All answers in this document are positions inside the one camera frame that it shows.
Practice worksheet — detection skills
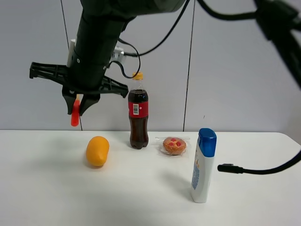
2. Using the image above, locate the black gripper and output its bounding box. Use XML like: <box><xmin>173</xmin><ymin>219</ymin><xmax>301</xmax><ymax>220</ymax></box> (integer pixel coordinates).
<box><xmin>29</xmin><ymin>62</ymin><xmax>128</xmax><ymax>116</ymax></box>

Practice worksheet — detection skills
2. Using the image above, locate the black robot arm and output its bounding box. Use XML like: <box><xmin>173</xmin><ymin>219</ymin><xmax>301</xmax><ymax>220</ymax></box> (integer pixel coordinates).
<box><xmin>30</xmin><ymin>0</ymin><xmax>186</xmax><ymax>115</ymax></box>

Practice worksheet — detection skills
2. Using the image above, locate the orange mango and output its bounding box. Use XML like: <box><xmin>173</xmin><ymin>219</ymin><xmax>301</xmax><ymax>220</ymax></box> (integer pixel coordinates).
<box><xmin>86</xmin><ymin>136</ymin><xmax>110</xmax><ymax>167</ymax></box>

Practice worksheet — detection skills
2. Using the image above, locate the cola bottle yellow cap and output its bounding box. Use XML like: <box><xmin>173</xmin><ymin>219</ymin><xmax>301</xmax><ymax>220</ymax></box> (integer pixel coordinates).
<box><xmin>128</xmin><ymin>72</ymin><xmax>149</xmax><ymax>149</ymax></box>

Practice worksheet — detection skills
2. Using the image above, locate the wrapped fruit tart pastry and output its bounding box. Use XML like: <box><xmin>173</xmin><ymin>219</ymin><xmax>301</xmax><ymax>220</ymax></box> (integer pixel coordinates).
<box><xmin>155</xmin><ymin>136</ymin><xmax>190</xmax><ymax>156</ymax></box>

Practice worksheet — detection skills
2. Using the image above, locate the white blue shampoo bottle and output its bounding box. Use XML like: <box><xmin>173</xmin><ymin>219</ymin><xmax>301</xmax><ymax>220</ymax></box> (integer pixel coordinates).
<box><xmin>190</xmin><ymin>128</ymin><xmax>217</xmax><ymax>203</ymax></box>

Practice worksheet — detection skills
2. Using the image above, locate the black cable plug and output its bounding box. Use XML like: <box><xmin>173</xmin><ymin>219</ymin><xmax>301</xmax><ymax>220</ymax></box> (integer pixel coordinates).
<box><xmin>217</xmin><ymin>150</ymin><xmax>301</xmax><ymax>175</ymax></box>

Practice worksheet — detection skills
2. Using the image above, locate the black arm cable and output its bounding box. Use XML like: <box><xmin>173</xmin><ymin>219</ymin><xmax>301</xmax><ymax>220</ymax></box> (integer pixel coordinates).
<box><xmin>110</xmin><ymin>0</ymin><xmax>301</xmax><ymax>90</ymax></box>

